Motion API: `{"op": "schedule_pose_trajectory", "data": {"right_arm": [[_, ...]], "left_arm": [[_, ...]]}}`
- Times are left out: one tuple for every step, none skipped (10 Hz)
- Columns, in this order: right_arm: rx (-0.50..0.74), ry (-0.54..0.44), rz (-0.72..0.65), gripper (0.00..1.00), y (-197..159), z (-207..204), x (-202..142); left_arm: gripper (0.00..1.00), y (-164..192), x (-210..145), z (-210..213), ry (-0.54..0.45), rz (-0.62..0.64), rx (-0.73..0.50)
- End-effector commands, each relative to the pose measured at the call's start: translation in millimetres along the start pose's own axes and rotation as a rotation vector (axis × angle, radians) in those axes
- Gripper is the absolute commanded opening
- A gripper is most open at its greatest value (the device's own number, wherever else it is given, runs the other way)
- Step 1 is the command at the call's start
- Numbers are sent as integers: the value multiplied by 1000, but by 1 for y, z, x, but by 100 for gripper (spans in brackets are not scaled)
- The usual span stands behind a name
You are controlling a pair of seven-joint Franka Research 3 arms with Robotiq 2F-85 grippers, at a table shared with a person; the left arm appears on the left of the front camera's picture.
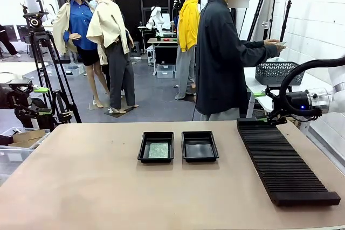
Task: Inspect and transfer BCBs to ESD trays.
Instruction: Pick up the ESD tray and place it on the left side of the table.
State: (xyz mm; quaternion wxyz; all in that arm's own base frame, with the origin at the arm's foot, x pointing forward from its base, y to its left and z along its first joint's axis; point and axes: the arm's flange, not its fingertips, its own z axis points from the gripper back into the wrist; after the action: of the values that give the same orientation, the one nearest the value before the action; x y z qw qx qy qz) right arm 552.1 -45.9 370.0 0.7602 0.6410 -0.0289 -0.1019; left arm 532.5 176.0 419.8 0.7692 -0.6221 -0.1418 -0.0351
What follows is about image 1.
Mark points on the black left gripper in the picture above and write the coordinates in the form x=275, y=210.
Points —
x=12, y=99

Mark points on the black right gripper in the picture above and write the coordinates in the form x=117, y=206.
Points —
x=295, y=100

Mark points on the black ESD tray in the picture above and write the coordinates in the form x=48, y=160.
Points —
x=156, y=137
x=199, y=149

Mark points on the person's right forearm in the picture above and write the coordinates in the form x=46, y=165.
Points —
x=258, y=52

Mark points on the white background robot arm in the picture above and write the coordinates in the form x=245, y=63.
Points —
x=157, y=15

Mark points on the person's right hand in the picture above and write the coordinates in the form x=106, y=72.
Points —
x=271, y=43

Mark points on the black backpack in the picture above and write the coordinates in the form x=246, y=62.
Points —
x=43, y=122

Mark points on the grey perforated basket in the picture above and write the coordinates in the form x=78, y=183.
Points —
x=275, y=73

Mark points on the white side table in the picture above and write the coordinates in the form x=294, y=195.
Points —
x=250, y=79

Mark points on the brown cardboard box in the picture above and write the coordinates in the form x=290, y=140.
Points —
x=27, y=135

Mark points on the white round-cornered table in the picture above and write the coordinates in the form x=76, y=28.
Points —
x=16, y=69

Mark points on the clear plastic storage bin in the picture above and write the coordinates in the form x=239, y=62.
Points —
x=72, y=70
x=165, y=71

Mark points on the shallow clear plastic bin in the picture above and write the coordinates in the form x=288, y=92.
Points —
x=277, y=59

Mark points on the black slotted PCB rack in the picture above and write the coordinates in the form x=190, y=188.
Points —
x=283, y=165

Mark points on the large clear plastic bin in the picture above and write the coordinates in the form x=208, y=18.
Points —
x=16, y=157

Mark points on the person in dark shirt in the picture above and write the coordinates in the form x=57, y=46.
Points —
x=215, y=65

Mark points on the background person in black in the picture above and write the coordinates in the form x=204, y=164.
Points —
x=5, y=38

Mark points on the mannequin with blue shirt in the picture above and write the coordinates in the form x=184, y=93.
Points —
x=79, y=25

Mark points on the thin black stand pole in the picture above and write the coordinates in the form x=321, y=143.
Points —
x=285, y=20

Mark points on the black light stand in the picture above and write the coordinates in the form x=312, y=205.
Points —
x=258, y=6

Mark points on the mannequin with cream jacket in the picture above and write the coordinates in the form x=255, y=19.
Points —
x=107, y=25

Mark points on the dark stool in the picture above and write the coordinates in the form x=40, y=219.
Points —
x=136, y=48

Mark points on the mannequin with yellow hoodie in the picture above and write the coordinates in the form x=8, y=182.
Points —
x=188, y=25

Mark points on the background work table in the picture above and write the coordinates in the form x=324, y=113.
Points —
x=161, y=41

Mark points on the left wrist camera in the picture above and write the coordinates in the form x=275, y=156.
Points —
x=19, y=82

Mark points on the black camera tripod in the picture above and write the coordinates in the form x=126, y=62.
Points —
x=36, y=22

